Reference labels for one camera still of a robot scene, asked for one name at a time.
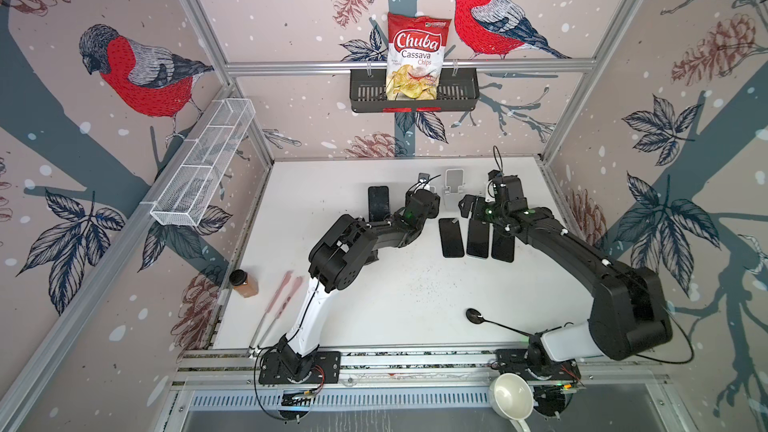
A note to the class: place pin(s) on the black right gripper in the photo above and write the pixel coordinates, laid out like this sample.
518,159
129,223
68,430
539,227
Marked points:
467,200

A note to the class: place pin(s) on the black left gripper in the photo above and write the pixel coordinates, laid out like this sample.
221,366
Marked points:
434,207

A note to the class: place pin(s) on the black phone with sticker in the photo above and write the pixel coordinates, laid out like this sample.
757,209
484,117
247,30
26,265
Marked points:
451,238

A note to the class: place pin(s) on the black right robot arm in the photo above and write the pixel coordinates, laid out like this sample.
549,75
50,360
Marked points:
628,314

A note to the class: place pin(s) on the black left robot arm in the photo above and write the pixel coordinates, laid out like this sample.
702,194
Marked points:
336,261

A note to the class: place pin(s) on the white phone stand rear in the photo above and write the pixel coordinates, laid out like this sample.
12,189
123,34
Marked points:
453,189

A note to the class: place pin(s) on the black ladle spoon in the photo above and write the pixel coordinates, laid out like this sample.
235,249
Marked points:
476,318

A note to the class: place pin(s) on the red Chuba cassava chips bag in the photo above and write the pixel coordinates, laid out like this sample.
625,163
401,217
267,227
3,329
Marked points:
416,49

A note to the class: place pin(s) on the brown jar with black lid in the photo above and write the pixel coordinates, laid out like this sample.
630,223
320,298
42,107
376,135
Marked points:
242,283

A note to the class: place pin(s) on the white funnel cup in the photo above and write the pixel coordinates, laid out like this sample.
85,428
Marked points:
511,397

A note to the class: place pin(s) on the black wire wall basket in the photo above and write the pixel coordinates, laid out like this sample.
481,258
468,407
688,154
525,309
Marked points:
458,90

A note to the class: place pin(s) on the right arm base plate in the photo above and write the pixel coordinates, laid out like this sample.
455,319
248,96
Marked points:
517,361

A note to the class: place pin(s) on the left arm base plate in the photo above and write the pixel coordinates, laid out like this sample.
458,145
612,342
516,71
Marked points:
286,367

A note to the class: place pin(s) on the white wire wall shelf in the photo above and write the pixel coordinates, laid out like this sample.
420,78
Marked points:
191,189

